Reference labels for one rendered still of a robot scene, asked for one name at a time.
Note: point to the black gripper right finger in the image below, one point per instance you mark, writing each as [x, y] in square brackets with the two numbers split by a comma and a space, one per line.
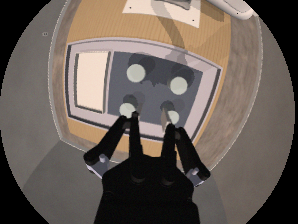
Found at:
[193, 168]

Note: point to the clear glass jar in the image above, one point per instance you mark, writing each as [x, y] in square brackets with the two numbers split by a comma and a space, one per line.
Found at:
[172, 113]
[130, 105]
[177, 85]
[136, 73]

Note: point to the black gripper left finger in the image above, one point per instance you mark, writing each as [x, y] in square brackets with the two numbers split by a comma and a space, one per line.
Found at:
[97, 160]

